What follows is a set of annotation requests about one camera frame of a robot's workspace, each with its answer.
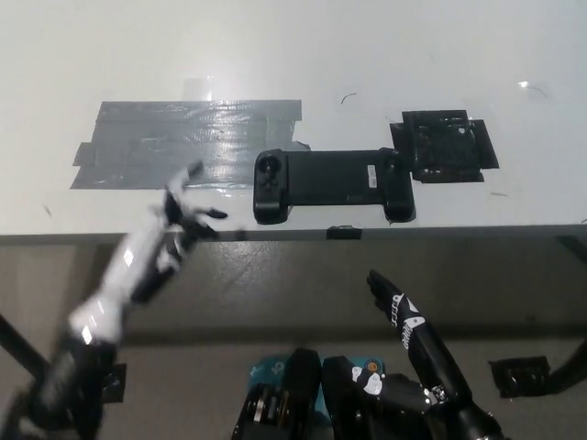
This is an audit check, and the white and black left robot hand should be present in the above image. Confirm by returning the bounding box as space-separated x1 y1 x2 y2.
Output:
66 159 230 346

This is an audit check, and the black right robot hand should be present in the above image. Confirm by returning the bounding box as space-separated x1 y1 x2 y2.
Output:
350 269 476 416

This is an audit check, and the black game controller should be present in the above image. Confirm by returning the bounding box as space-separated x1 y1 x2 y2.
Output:
252 147 417 226

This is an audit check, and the small black tape strip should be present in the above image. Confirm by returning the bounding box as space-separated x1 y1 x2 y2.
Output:
326 224 363 241

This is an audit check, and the black table leg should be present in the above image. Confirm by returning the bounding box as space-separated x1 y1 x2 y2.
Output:
545 334 587 395
0 311 52 382

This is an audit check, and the black tape square patch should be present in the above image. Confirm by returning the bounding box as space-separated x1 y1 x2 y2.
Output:
388 108 500 185

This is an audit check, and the grey duct tape patch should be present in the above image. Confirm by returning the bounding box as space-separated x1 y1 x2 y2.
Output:
69 98 314 192

